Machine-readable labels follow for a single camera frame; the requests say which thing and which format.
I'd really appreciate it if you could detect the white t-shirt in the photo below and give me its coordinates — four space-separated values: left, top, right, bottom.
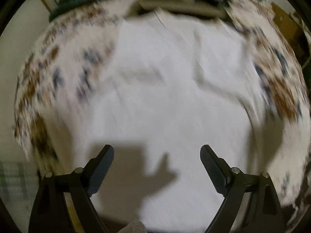
74 11 264 232

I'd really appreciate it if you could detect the brown cardboard box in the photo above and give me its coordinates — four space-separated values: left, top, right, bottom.
271 3 309 58

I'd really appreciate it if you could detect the floral bed blanket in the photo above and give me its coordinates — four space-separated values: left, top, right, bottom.
15 0 310 223

